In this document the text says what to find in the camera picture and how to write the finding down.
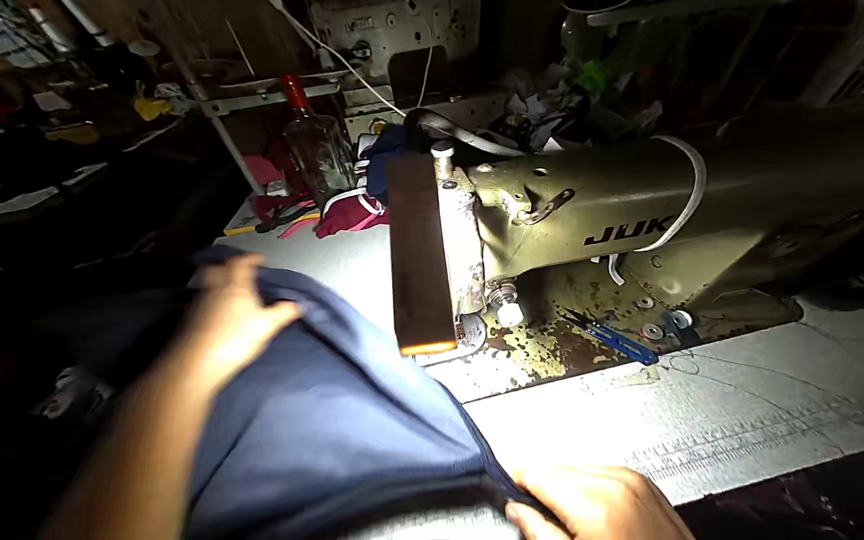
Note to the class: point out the person's right thumb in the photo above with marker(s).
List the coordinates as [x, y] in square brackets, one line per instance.
[535, 523]

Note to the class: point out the navy blue fabric garment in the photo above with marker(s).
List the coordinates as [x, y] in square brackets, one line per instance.
[327, 420]

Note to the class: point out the blue thread snips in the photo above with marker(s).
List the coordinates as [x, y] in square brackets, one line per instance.
[623, 344]

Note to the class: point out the maroon cloth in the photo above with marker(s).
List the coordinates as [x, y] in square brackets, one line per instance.
[349, 215]

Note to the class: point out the glass bottle with red cap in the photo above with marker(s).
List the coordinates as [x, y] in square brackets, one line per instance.
[319, 154]

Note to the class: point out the grey sewing machine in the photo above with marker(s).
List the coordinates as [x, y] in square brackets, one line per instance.
[402, 30]

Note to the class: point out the person's left fingers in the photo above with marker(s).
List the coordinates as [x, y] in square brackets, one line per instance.
[235, 272]

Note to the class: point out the person's right hand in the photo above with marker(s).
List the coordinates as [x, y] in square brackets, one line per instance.
[612, 502]

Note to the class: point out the metal rack frame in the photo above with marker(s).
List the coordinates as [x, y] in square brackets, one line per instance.
[232, 146]

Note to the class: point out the person's left hand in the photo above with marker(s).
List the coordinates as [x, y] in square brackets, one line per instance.
[233, 330]

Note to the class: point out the crumpled navy cloth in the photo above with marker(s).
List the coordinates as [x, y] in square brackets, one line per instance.
[385, 161]

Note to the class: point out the loose dark thread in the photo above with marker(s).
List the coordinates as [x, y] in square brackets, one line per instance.
[691, 364]

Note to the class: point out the person's right fingers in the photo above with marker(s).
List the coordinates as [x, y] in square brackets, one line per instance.
[548, 481]

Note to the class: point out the pile of fabric scraps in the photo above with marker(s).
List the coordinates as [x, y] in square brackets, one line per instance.
[559, 109]

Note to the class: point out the yellow crumpled cloth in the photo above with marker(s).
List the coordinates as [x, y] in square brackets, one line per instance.
[151, 106]

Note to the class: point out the small metal bobbin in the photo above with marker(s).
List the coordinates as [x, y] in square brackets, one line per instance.
[680, 319]
[652, 331]
[645, 303]

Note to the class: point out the person's left thumb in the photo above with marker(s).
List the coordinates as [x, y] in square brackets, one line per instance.
[282, 313]

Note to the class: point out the dark brown flat bar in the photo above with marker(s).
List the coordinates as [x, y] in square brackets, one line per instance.
[422, 255]

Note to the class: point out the olive green sewing machine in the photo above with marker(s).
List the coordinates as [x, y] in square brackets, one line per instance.
[582, 217]

